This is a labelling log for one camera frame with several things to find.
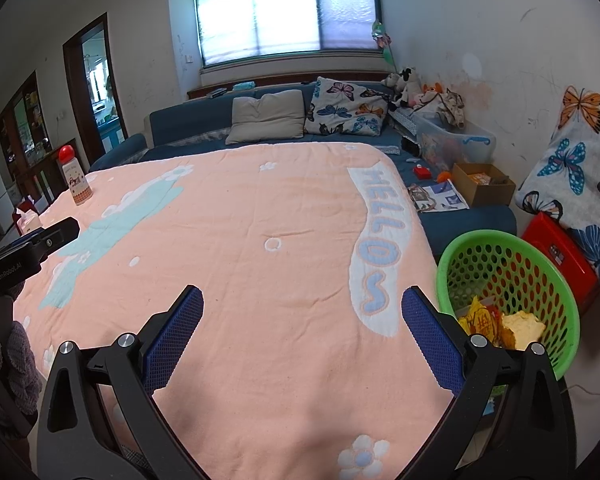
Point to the clear plastic storage box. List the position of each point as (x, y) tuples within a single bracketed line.
[(460, 147)]

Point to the window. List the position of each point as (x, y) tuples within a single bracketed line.
[(280, 10)]

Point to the pile of plush toys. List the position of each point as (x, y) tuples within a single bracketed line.
[(450, 105)]

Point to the green plastic basket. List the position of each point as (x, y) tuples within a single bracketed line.
[(447, 280)]

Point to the small black device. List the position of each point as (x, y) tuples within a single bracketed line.
[(410, 146)]

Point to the dark wooden door frame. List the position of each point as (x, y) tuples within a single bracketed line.
[(72, 90)]

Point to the grey pillow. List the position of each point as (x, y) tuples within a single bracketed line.
[(265, 117)]

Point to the colourful pinwheel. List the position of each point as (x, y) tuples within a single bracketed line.
[(382, 42)]

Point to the small red toy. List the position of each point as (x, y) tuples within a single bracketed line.
[(421, 172)]

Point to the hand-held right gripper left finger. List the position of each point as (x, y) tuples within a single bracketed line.
[(175, 340)]

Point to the brown cardboard box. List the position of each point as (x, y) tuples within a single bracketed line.
[(490, 195)]

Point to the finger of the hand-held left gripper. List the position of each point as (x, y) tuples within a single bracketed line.
[(60, 235), (15, 246)]

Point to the blue white booklet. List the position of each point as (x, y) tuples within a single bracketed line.
[(445, 195)]

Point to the dark glass cabinet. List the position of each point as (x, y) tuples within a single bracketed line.
[(22, 125)]

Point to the large butterfly print cushion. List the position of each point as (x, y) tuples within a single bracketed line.
[(575, 160)]

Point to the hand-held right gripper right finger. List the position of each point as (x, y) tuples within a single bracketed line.
[(432, 345)]

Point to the black white cow plush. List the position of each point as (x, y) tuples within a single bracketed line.
[(405, 85)]

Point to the white bottle with red cap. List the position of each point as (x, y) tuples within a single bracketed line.
[(76, 182)]

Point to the pink printed blanket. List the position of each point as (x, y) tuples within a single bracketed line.
[(255, 285)]

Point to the person's left forearm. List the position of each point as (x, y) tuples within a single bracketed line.
[(22, 360)]

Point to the red plastic stool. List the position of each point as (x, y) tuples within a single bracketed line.
[(555, 245)]

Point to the dark wooden chair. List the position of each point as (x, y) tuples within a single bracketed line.
[(52, 165)]

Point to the yellow wrapper with red print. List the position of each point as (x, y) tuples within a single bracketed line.
[(480, 320)]

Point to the pink tissue box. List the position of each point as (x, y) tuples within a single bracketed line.
[(27, 220)]

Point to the pale yellow packet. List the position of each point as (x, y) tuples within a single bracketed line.
[(522, 330)]

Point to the blue sofa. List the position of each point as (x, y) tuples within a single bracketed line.
[(190, 125)]

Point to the small butterfly print pillow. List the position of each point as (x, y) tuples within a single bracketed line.
[(345, 105)]

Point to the orange ball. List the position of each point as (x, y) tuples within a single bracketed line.
[(445, 176)]

